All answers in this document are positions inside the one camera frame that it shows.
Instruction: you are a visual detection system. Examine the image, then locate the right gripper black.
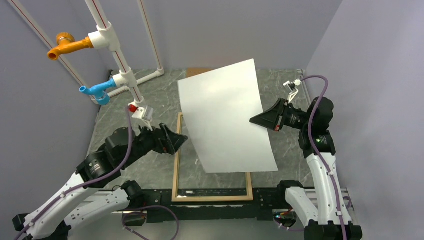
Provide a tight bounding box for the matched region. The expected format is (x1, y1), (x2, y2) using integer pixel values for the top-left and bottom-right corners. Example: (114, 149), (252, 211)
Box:
(250, 97), (313, 131)

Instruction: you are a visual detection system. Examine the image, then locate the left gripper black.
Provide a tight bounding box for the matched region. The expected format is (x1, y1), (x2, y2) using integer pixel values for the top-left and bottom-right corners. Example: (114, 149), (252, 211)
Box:
(121, 118), (188, 168)

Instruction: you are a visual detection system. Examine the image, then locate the landscape photo print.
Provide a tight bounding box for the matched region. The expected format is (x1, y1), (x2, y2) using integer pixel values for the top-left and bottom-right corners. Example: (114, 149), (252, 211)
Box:
(177, 59), (278, 174)

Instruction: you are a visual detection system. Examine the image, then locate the wooden picture frame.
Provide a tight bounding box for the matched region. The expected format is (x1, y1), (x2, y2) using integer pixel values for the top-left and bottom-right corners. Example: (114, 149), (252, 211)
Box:
(171, 112), (254, 203)

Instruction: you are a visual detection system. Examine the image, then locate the brown backing board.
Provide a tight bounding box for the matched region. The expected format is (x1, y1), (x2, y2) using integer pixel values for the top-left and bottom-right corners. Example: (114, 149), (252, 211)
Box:
(186, 67), (213, 78)

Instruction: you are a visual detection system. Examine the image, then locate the white pvc pipe stand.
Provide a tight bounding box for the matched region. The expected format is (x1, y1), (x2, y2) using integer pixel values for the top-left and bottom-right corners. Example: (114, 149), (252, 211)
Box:
(9, 0), (164, 106)

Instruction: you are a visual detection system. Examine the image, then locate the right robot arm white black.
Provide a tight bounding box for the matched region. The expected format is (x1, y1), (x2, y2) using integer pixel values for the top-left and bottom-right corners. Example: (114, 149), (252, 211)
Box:
(249, 97), (363, 240)

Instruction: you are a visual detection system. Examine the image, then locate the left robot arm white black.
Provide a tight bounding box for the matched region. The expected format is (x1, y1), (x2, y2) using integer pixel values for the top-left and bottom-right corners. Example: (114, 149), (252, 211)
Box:
(12, 123), (189, 240)

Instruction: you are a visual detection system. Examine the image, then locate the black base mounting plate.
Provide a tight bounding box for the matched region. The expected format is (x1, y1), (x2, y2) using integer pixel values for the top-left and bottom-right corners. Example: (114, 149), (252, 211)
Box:
(125, 187), (300, 227)

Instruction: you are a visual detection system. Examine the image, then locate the blue plastic faucet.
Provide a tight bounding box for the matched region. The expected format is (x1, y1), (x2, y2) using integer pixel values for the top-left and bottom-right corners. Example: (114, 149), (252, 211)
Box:
(79, 78), (117, 106)

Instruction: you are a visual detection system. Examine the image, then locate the orange plastic faucet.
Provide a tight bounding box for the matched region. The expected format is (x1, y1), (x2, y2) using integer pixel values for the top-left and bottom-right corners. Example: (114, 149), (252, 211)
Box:
(47, 32), (94, 61)

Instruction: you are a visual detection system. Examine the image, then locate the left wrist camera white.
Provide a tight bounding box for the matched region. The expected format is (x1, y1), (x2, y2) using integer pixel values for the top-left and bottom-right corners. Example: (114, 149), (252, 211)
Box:
(128, 104), (154, 131)

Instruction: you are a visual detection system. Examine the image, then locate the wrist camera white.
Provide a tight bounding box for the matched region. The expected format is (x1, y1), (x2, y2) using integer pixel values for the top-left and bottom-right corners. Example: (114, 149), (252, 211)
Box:
(283, 79), (302, 104)
(128, 104), (154, 131)

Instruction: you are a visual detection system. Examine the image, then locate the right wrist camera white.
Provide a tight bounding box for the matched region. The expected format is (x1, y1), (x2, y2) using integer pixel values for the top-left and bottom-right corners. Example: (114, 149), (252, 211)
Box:
(283, 79), (302, 104)

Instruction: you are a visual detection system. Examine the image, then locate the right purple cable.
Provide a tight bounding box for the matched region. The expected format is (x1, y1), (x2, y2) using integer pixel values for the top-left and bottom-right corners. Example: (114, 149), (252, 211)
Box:
(273, 75), (353, 240)

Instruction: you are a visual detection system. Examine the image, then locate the purple cable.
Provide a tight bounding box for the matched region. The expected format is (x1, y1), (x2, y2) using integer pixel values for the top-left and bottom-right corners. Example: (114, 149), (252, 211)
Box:
(14, 105), (181, 240)
(273, 75), (353, 240)

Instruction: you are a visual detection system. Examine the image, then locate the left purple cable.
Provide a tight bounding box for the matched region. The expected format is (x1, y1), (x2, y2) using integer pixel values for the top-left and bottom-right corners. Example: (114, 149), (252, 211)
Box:
(14, 105), (181, 240)

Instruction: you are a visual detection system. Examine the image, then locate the aluminium rail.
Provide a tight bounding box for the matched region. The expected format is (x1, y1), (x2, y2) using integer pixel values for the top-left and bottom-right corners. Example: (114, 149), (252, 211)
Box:
(52, 188), (364, 240)

